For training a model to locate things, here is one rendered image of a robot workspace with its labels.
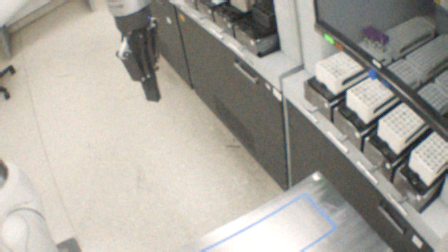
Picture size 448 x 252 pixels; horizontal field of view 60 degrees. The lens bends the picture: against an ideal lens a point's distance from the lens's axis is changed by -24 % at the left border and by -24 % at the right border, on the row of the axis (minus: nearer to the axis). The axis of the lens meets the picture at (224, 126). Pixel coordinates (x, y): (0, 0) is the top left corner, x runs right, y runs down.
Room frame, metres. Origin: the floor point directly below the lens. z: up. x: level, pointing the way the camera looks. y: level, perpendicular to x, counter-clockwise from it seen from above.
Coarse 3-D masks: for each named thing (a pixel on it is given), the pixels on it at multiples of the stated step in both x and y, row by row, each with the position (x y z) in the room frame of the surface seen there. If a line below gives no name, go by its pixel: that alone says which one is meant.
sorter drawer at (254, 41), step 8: (240, 24) 1.48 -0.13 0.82; (248, 24) 1.49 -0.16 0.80; (240, 32) 1.45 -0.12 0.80; (248, 32) 1.42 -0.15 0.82; (256, 32) 1.41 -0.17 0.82; (272, 32) 1.41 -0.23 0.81; (240, 40) 1.46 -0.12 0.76; (248, 40) 1.41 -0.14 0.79; (256, 40) 1.38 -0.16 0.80; (264, 40) 1.38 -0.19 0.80; (272, 40) 1.39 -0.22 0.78; (232, 48) 1.43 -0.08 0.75; (240, 48) 1.42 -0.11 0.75; (248, 48) 1.41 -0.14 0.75; (256, 48) 1.37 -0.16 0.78; (264, 48) 1.38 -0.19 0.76; (256, 56) 1.37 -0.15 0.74
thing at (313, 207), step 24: (288, 192) 0.71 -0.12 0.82; (312, 192) 0.70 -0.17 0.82; (336, 192) 0.67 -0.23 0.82; (264, 216) 0.66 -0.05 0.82; (288, 216) 0.64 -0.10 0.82; (312, 216) 0.62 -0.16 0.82; (336, 216) 0.60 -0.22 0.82; (360, 216) 0.58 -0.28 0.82; (216, 240) 0.62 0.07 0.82; (240, 240) 0.60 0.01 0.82; (264, 240) 0.59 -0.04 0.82; (288, 240) 0.57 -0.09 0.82; (312, 240) 0.55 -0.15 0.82; (336, 240) 0.53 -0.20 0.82; (360, 240) 0.51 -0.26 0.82
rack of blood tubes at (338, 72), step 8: (336, 56) 1.15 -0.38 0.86; (344, 56) 1.14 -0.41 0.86; (320, 64) 1.12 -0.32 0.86; (328, 64) 1.11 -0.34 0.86; (336, 64) 1.10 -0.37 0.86; (344, 64) 1.09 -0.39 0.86; (352, 64) 1.09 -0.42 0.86; (320, 72) 1.09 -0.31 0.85; (328, 72) 1.07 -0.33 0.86; (336, 72) 1.07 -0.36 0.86; (344, 72) 1.06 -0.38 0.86; (352, 72) 1.05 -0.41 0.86; (360, 72) 1.11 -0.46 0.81; (320, 80) 1.09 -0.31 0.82; (328, 80) 1.05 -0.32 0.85; (336, 80) 1.03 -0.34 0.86; (344, 80) 1.09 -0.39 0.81; (352, 80) 1.06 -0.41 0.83; (360, 80) 1.07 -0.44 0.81; (328, 88) 1.06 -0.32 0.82; (336, 88) 1.03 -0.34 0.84; (344, 88) 1.04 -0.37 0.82
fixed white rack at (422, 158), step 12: (420, 144) 0.71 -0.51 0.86; (432, 144) 0.70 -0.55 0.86; (444, 144) 0.68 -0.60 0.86; (420, 156) 0.68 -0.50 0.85; (432, 156) 0.65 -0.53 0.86; (444, 156) 0.64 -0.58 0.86; (420, 168) 0.64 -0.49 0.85; (432, 168) 0.62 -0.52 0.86; (444, 168) 0.63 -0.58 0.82; (432, 180) 0.61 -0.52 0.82
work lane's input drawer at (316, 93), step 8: (312, 80) 1.10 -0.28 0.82; (304, 88) 1.11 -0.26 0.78; (312, 88) 1.08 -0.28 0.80; (320, 88) 1.06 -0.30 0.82; (312, 96) 1.08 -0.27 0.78; (320, 96) 1.04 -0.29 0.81; (328, 96) 1.02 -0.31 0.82; (336, 96) 1.02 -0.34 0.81; (344, 96) 1.02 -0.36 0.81; (312, 104) 1.08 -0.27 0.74; (320, 104) 1.04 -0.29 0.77; (328, 104) 1.00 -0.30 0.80; (336, 104) 1.00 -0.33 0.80; (304, 112) 1.05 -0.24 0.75; (312, 112) 1.04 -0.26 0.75; (320, 112) 1.04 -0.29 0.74; (328, 112) 1.00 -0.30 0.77; (312, 120) 1.01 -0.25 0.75; (328, 120) 1.00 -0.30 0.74
